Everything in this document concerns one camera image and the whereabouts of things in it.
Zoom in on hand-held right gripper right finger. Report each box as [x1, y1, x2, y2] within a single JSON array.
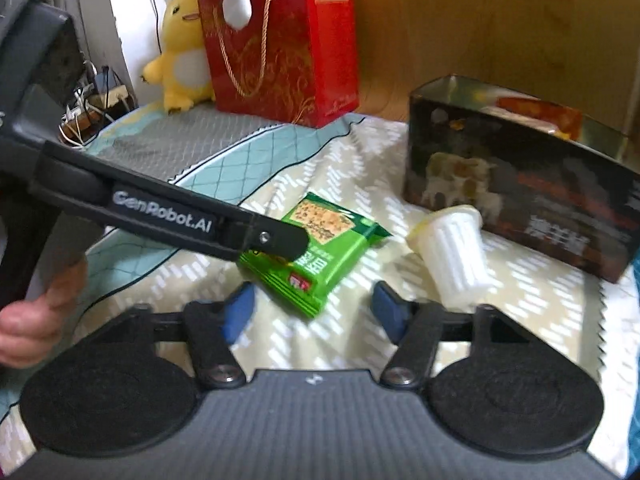
[[369, 281, 551, 390]]

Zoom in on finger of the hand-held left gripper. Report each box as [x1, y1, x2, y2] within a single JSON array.
[[222, 212, 308, 263]]

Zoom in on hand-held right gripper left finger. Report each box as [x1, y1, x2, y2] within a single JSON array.
[[75, 281, 257, 390]]

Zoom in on green cracker packet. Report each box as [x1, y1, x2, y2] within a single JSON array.
[[236, 191, 393, 319]]

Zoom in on white jelly cup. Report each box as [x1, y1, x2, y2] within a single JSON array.
[[405, 205, 493, 308]]

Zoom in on black tin box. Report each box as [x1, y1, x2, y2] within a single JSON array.
[[402, 74, 640, 284]]

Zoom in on red orange snack packet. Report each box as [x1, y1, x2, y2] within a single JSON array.
[[480, 91, 585, 142]]

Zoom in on person's left hand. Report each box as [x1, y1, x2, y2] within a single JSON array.
[[0, 259, 89, 368]]

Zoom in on power strip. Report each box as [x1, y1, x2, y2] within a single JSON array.
[[59, 62, 138, 147]]

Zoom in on beige patterned blanket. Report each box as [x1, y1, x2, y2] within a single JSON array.
[[90, 115, 631, 478]]

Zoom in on grey teal quilt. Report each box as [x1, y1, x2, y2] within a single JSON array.
[[0, 102, 366, 426]]

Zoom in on yellow plush toy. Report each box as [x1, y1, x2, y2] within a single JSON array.
[[140, 0, 217, 113]]

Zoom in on red gift bag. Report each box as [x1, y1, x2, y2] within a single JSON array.
[[197, 0, 361, 129]]

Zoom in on wooden headboard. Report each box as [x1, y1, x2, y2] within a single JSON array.
[[320, 0, 640, 136]]

